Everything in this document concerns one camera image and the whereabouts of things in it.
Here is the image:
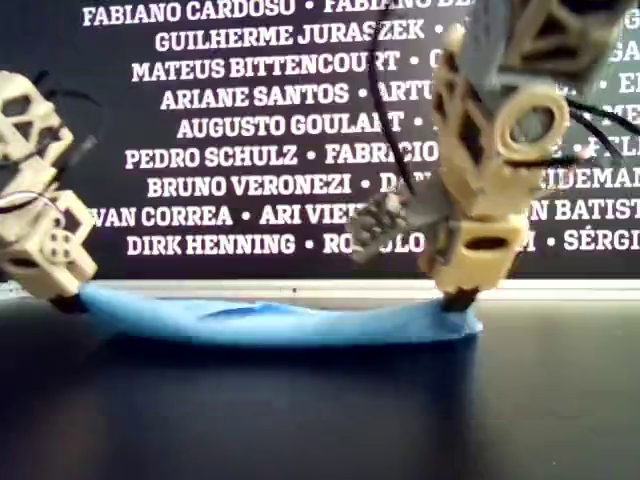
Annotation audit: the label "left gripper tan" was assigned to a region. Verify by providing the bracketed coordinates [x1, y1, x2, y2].
[0, 189, 99, 314]

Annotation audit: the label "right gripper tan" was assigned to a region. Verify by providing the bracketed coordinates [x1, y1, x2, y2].
[424, 164, 531, 314]

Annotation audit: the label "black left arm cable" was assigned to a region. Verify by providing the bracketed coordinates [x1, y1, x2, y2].
[34, 72, 109, 151]

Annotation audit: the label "thin black right gripper wires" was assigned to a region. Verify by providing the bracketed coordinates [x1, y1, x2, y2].
[539, 97, 640, 169]

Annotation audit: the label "light blue cloth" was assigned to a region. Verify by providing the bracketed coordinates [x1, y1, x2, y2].
[78, 280, 484, 349]

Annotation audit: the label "thick black camera cable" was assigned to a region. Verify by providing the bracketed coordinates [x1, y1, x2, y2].
[367, 34, 419, 199]

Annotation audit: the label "aluminium table frame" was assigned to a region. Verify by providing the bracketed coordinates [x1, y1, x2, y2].
[0, 276, 640, 306]

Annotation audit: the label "grey camera bracket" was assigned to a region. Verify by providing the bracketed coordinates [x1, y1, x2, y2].
[399, 192, 464, 234]

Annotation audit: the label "black banner with white names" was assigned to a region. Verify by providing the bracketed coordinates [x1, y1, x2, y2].
[0, 0, 640, 281]

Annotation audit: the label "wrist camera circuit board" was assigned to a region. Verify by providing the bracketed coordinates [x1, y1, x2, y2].
[348, 193, 411, 265]

